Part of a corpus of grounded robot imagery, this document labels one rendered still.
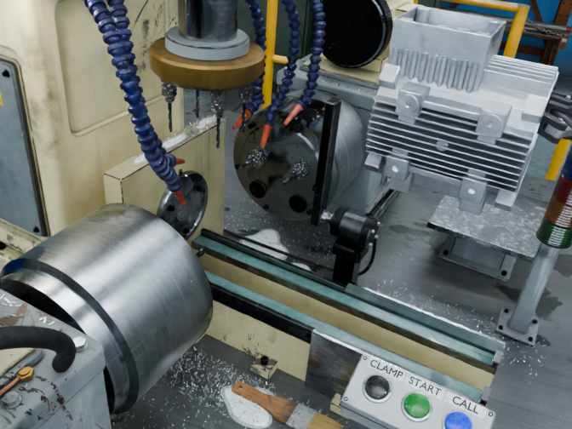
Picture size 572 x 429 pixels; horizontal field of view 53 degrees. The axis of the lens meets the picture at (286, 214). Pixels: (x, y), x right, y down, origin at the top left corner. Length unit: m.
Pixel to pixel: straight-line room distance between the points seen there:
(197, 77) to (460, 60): 0.37
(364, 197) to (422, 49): 0.70
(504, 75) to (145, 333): 0.54
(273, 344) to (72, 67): 0.58
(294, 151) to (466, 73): 0.51
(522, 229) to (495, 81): 0.70
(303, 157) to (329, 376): 0.43
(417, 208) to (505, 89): 0.89
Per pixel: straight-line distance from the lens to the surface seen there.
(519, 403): 1.17
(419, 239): 1.49
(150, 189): 1.01
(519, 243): 1.36
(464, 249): 1.44
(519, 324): 1.29
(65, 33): 0.98
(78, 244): 0.77
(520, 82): 0.76
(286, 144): 1.17
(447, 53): 0.75
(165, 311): 0.76
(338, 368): 1.00
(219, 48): 0.88
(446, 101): 0.74
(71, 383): 0.63
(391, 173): 0.77
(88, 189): 1.08
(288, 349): 1.04
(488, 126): 0.71
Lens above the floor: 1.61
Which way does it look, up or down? 33 degrees down
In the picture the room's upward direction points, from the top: 5 degrees clockwise
